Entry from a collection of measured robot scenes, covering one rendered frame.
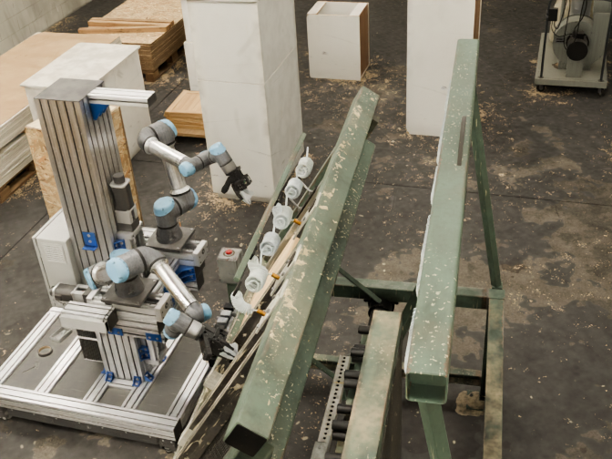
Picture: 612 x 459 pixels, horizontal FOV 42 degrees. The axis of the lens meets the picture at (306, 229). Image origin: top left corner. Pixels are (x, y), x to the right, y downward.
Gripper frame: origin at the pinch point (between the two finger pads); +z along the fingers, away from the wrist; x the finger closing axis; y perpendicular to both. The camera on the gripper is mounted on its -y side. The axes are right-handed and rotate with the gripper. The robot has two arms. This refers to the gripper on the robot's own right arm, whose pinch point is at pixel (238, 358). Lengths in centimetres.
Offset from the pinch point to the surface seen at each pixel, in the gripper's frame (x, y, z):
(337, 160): -82, 45, -7
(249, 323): -10.4, 10.9, -2.7
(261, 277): -69, -28, -14
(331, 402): -3.5, 0.2, 44.4
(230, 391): -30, -45, -3
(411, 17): -6, 454, 25
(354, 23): 74, 577, -11
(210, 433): -3.8, -44.8, 0.9
